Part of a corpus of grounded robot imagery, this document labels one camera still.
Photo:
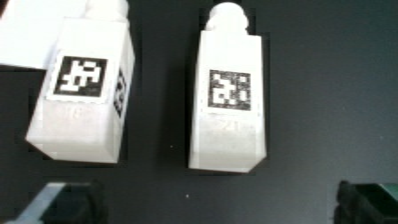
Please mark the white table leg with tag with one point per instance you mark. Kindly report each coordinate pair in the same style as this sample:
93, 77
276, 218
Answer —
228, 141

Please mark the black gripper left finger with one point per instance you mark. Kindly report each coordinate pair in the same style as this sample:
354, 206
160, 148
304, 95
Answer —
66, 204

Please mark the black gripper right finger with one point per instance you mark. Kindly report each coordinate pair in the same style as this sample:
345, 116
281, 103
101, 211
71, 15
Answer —
366, 203

